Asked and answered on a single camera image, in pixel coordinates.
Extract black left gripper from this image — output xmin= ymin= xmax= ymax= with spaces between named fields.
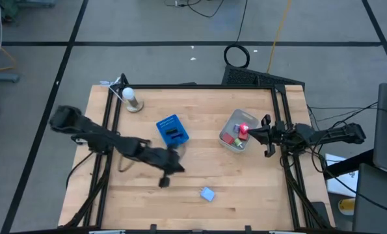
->
xmin=148 ymin=145 xmax=186 ymax=189

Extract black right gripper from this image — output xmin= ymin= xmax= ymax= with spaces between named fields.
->
xmin=247 ymin=113 xmax=294 ymax=159

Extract grey plastic bin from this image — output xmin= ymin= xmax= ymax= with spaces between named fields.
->
xmin=219 ymin=109 xmax=261 ymax=153

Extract light blue plug adapter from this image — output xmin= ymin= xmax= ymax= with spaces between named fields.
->
xmin=199 ymin=187 xmax=216 ymax=202

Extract blue slotted plastic basket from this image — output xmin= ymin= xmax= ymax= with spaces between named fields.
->
xmin=155 ymin=114 xmax=190 ymax=149

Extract black perforated panel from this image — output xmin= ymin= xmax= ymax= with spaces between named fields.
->
xmin=221 ymin=64 xmax=306 ymax=88

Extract white bulb on metal base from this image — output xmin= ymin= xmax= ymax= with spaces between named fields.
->
xmin=121 ymin=86 xmax=144 ymax=113

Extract black diagonal strut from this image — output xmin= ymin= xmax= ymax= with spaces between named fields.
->
xmin=322 ymin=148 xmax=375 ymax=180

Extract white paper sheet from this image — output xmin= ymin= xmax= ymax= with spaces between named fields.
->
xmin=323 ymin=153 xmax=360 ymax=198

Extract clear plastic wrap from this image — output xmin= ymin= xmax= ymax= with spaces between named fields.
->
xmin=99 ymin=77 xmax=122 ymax=88

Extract yellow container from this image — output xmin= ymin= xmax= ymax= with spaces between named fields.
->
xmin=338 ymin=198 xmax=356 ymax=216

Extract grey cabinet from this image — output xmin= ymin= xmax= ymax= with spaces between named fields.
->
xmin=352 ymin=162 xmax=387 ymax=234

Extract blue-grey stand foot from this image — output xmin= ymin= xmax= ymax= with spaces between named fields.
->
xmin=0 ymin=71 xmax=20 ymax=84
xmin=16 ymin=0 xmax=56 ymax=9

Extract green bag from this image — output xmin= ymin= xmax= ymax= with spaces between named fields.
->
xmin=0 ymin=0 xmax=20 ymax=22

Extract black aluminium table frame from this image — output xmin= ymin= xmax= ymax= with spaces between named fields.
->
xmin=61 ymin=73 xmax=332 ymax=234

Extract black coiled cable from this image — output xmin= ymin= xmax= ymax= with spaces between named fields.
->
xmin=223 ymin=0 xmax=251 ymax=69

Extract yellow floor cable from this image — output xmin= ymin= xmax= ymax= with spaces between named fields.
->
xmin=266 ymin=0 xmax=293 ymax=74

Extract black floor cables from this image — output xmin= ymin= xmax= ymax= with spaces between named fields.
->
xmin=164 ymin=0 xmax=226 ymax=19

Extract thin yellow cord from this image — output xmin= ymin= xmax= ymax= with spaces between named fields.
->
xmin=0 ymin=31 xmax=18 ymax=73

